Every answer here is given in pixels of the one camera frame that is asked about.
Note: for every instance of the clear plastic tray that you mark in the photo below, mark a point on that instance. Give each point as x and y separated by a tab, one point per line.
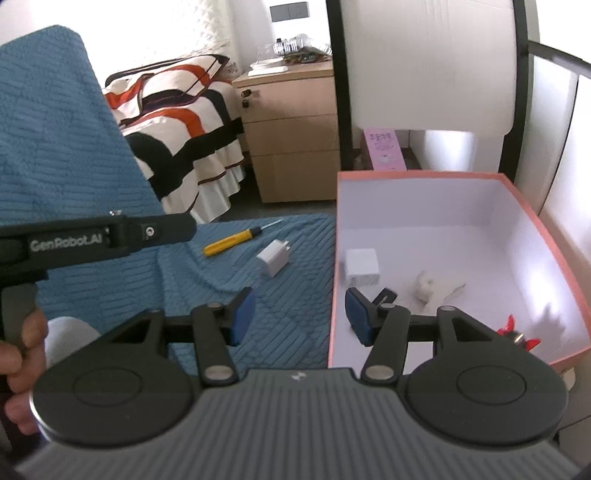
300	45

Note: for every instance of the striped bed quilt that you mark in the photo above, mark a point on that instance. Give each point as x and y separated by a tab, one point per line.
184	138

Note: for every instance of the black usb stick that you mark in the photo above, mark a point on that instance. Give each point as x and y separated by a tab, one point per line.
387	295

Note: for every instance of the cream quilted headboard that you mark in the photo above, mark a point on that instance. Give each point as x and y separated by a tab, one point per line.
235	27

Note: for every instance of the white charger with prongs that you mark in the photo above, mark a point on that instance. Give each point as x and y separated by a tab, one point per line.
272	261

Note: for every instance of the person's left hand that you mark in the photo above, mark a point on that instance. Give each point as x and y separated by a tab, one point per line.
27	374

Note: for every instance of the black metal rail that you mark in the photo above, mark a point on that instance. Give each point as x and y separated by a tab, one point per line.
558	53

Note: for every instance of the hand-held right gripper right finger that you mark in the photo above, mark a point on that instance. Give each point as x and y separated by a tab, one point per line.
360	318

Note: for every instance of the wooden nightstand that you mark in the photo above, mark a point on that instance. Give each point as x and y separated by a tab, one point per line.
295	138

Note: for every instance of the dark clutter pile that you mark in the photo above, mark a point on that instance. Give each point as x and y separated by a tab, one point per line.
309	57

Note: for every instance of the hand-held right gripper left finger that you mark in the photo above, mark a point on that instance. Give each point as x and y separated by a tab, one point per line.
242	318

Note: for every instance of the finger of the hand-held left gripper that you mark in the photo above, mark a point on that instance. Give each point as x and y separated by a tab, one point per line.
157	230

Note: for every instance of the blue textured blanket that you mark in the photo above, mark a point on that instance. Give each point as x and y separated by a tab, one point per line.
69	138

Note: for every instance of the grey wall switch panel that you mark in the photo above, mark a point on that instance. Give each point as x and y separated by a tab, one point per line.
288	11

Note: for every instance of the pink paper bag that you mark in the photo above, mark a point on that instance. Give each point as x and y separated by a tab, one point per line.
385	150

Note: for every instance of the striped pillow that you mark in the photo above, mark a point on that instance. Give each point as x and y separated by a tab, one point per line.
171	76

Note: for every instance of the yellow screwdriver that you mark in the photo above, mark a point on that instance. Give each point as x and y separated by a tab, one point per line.
226	243

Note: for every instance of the pink cardboard box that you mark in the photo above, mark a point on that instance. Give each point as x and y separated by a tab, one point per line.
461	221

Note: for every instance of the small white object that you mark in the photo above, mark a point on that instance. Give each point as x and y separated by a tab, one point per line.
431	286

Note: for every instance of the white charger cube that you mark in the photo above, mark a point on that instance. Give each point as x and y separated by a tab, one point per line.
362	266

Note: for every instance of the bunch of keys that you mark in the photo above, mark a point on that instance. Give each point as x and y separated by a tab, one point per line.
247	98

